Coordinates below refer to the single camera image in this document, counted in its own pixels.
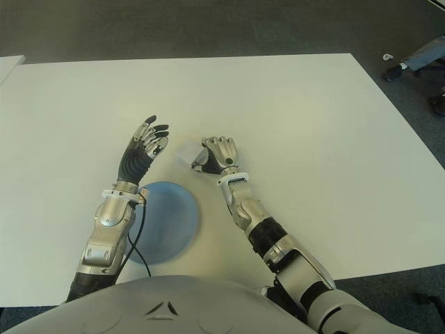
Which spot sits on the grey robot torso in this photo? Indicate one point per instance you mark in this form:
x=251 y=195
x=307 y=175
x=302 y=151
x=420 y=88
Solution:
x=156 y=306

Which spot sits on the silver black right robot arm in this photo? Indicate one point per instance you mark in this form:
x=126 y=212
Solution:
x=278 y=243

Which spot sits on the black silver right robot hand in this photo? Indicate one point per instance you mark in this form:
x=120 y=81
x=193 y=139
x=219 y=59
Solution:
x=222 y=153

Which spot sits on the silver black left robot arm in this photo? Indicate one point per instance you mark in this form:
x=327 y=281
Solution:
x=107 y=222

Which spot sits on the blue plastic plate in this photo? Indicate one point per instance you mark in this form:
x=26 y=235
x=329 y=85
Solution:
x=170 y=222

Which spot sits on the white side table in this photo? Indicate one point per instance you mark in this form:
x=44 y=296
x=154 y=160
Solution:
x=8 y=66

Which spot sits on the white charger block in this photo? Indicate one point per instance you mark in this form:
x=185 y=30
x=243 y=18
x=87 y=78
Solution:
x=189 y=153

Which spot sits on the small white floor object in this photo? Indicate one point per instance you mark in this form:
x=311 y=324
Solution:
x=387 y=56

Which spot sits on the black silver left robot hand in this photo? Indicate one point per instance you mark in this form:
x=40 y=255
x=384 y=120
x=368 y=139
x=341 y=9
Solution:
x=132 y=167

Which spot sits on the person's blue jeans leg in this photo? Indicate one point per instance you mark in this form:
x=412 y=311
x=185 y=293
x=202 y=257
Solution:
x=426 y=54

